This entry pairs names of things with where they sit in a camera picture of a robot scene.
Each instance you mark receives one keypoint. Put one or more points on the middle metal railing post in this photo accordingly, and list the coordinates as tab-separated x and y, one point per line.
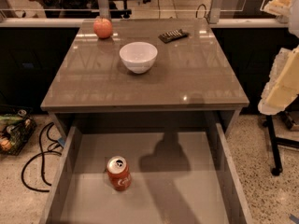
214	11

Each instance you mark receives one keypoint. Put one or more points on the red apple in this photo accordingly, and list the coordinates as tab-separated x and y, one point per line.
103	28

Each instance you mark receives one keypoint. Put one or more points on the white ceramic bowl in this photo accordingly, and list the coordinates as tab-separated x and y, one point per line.
138	57

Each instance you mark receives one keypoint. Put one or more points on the grey counter cabinet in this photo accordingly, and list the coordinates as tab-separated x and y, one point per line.
190	73

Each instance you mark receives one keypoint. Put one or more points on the metal railing post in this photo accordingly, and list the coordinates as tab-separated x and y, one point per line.
214	11
104	9

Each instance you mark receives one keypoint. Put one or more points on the left metal railing post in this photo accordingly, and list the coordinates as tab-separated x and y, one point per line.
104	9

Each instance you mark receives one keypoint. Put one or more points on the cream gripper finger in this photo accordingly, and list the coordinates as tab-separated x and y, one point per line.
283	85
278	7

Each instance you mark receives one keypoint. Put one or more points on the dark snack bar packet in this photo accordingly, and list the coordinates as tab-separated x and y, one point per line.
172	35

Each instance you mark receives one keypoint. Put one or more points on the black wire basket with items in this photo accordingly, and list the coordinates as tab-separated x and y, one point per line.
16	127

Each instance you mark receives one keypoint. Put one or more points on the black office chair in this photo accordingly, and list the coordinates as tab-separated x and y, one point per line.
89	9

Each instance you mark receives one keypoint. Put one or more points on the grey open top drawer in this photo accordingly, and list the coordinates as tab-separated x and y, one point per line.
178	177

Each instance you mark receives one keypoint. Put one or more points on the red coke can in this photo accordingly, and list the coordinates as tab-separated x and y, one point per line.
118	173

